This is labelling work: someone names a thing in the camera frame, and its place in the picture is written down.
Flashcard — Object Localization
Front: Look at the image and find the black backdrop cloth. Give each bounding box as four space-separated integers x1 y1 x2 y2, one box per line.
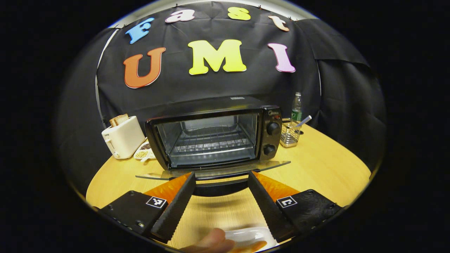
56 2 387 197

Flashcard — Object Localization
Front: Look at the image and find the golden croissant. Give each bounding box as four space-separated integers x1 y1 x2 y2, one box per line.
229 241 268 253

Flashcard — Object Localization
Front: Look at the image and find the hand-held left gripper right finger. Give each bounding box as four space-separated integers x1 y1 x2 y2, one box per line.
248 171 343 243

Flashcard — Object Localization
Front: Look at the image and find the clear water bottle green label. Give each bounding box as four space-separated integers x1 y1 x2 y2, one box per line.
291 92 303 123

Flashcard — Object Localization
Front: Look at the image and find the white plate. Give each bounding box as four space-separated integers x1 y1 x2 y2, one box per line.
223 227 278 253

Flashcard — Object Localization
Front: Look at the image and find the white toaster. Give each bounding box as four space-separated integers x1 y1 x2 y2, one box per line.
102 116 146 160

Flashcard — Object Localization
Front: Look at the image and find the black electric oven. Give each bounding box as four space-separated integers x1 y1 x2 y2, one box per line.
135 96 291 197

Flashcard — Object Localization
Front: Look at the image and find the white divided snack dish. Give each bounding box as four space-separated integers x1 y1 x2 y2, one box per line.
134 139 157 163

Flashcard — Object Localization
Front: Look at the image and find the metal wire basket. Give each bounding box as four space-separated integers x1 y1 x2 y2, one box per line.
280 119 302 148

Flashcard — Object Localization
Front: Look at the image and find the blue white striped straw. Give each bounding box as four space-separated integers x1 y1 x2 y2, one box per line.
294 115 312 129

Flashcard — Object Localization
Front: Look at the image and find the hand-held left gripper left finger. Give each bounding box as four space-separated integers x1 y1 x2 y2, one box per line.
100 171 197 244

